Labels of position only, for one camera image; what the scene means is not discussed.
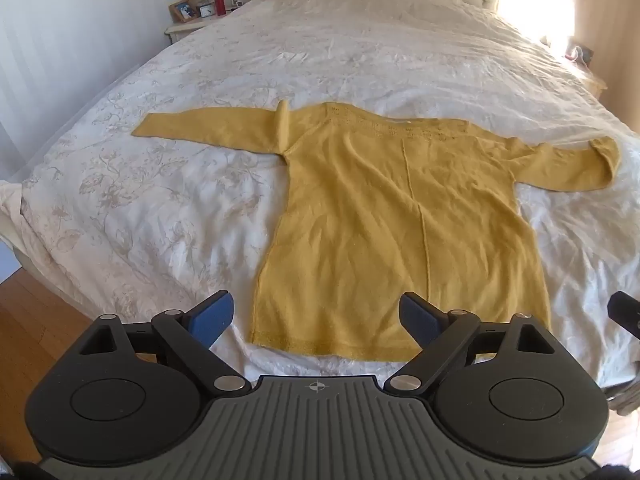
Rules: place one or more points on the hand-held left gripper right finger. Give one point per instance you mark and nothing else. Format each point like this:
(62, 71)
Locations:
(417, 317)

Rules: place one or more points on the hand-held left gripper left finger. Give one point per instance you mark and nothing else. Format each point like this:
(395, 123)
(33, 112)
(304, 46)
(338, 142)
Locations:
(212, 317)

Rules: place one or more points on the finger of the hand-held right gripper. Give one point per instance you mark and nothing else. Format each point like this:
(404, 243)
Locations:
(627, 316)

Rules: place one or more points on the yellow knit sweater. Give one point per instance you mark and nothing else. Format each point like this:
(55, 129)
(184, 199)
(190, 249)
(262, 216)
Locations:
(375, 210)

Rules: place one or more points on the small dark bedside object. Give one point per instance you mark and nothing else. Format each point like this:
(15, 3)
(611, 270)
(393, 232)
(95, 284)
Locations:
(582, 55)

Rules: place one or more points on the white floral bedspread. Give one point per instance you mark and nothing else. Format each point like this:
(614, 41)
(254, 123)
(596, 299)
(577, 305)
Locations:
(350, 50)

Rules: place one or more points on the white nightstand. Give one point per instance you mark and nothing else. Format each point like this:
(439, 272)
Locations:
(185, 30)

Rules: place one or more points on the small alarm clock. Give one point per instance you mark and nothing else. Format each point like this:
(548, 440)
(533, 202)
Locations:
(206, 10)

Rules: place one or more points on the red bottle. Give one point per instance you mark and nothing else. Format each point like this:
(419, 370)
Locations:
(218, 4)

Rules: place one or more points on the wooden picture frame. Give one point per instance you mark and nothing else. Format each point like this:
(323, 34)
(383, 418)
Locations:
(182, 11)

